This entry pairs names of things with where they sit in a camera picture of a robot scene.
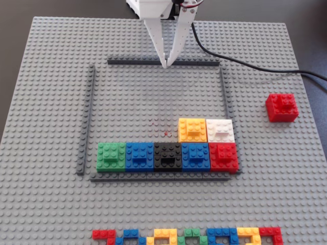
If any red brick letter L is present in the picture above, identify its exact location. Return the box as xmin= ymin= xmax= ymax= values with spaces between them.
xmin=259 ymin=226 xmax=284 ymax=245

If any red brick cube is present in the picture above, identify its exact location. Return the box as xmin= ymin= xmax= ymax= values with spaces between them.
xmin=208 ymin=142 xmax=240 ymax=174
xmin=265 ymin=93 xmax=299 ymax=123

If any blue brick cube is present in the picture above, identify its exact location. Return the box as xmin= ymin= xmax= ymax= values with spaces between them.
xmin=180 ymin=142 xmax=211 ymax=172
xmin=125 ymin=141 xmax=155 ymax=172

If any red black white servo wire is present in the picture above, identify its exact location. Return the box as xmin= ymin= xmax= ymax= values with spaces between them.
xmin=173 ymin=0 xmax=205 ymax=10

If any blue brick letter o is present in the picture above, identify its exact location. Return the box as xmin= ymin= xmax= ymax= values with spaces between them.
xmin=114 ymin=229 xmax=148 ymax=245

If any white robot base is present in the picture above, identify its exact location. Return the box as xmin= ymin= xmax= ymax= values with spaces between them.
xmin=126 ymin=0 xmax=141 ymax=18

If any yellow brick letter B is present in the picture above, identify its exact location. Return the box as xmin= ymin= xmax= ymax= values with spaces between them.
xmin=146 ymin=228 xmax=178 ymax=245

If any black brick cube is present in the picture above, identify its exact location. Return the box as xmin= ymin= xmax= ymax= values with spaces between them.
xmin=153 ymin=142 xmax=183 ymax=172

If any dark grey brick wall strip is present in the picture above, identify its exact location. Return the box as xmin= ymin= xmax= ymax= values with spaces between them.
xmin=76 ymin=63 xmax=96 ymax=176
xmin=107 ymin=55 xmax=221 ymax=67
xmin=219 ymin=66 xmax=242 ymax=176
xmin=89 ymin=171 xmax=232 ymax=182

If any yellow brick letter E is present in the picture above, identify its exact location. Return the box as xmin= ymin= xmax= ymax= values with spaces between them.
xmin=237 ymin=227 xmax=262 ymax=245

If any black cable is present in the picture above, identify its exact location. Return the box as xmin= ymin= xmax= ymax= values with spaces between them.
xmin=191 ymin=22 xmax=327 ymax=90

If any red brick letter t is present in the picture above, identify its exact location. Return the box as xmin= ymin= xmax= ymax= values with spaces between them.
xmin=91 ymin=229 xmax=117 ymax=245

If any blue brick letter G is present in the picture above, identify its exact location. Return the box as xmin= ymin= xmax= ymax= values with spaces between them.
xmin=206 ymin=227 xmax=240 ymax=245

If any grey studded baseplate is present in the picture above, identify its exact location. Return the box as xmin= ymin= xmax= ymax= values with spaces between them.
xmin=0 ymin=16 xmax=327 ymax=245

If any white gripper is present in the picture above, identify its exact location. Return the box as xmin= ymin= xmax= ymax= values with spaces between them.
xmin=132 ymin=0 xmax=199 ymax=68

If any yellow brick cube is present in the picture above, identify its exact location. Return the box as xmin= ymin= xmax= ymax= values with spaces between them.
xmin=178 ymin=117 xmax=207 ymax=143

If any white brick cube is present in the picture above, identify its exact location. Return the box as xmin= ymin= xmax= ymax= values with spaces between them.
xmin=205 ymin=119 xmax=236 ymax=143

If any green brick letter o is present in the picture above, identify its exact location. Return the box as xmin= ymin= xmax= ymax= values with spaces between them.
xmin=176 ymin=228 xmax=209 ymax=245

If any green brick cube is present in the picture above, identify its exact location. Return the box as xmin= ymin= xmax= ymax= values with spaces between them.
xmin=96 ymin=142 xmax=127 ymax=172

